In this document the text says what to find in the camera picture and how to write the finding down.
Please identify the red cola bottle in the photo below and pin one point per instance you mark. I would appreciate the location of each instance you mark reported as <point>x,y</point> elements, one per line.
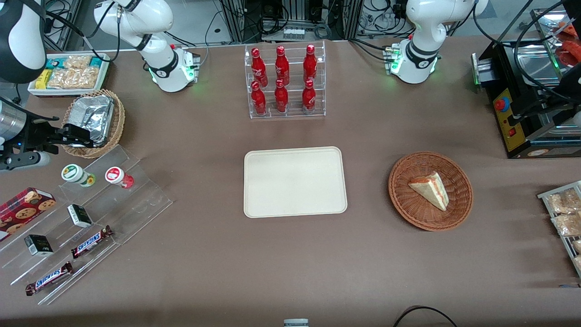
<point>258,70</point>
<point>308,96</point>
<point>281,97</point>
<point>310,66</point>
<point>258,100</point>
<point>282,67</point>

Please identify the brown Snickers bar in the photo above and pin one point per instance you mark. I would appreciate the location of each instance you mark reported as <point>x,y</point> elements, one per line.
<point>91,242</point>
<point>49,278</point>

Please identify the yellow snack packet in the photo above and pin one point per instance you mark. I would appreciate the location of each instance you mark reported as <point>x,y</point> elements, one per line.
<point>43,78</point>

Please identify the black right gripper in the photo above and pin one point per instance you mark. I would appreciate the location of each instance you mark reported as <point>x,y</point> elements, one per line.
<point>37,135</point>

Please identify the tray of packaged snacks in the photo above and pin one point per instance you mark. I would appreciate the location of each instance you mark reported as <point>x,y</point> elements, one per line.
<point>544,196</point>

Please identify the silver foil container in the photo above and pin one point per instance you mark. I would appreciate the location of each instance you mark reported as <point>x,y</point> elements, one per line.
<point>93,113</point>

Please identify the red cookie box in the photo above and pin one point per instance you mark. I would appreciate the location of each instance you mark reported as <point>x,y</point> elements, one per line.
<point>22,209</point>

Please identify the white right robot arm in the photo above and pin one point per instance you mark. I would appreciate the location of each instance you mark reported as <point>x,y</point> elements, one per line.
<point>159,18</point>

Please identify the white snack bin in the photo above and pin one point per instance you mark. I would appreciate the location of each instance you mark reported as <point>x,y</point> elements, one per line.
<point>105,77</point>

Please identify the triangle sandwich wedge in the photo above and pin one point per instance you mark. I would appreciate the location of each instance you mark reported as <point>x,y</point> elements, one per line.
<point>431,188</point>

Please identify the small black box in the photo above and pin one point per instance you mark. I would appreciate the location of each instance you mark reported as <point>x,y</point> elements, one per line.
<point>38,245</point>
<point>80,215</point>

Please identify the beige plastic tray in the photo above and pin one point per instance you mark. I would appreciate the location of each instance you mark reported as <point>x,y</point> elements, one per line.
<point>295,181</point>

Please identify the teal snack packet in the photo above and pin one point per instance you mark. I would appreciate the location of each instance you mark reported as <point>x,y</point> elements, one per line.
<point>96,61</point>
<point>53,62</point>

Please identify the grey camera mount top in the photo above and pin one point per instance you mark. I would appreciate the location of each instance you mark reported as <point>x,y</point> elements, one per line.
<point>296,323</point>

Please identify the clear acrylic bottle rack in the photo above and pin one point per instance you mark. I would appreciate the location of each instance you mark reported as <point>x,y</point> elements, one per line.
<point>295,50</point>

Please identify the clear cracker bag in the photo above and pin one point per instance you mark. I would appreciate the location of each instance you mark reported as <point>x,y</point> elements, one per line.
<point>77,61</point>
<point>75,78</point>

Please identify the tan wicker basket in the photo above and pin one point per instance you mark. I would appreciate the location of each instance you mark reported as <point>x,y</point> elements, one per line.
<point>119,122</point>

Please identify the red orange items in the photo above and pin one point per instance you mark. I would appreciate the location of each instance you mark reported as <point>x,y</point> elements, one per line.
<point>569,50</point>

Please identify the red emergency stop button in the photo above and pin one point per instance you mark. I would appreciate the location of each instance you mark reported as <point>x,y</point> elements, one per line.
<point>501,104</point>

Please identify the black metal machine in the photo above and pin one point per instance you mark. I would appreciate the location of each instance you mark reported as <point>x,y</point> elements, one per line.
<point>526,131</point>

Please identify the clear snack bag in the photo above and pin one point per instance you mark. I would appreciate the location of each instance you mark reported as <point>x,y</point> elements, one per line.
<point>563,202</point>
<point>568,224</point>

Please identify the red lid yogurt cup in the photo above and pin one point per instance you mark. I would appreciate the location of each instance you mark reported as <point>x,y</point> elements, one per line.
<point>119,177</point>

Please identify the white power strip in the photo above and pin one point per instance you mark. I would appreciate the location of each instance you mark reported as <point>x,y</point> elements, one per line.
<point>294,33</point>

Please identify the green lid yogurt cup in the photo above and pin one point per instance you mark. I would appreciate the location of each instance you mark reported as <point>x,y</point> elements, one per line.
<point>77,175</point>

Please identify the clear acrylic stepped stand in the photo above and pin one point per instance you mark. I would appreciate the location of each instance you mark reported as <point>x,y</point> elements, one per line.
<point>136,204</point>

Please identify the brown wicker basket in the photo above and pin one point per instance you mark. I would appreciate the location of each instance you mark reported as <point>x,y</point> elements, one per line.
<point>408,209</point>

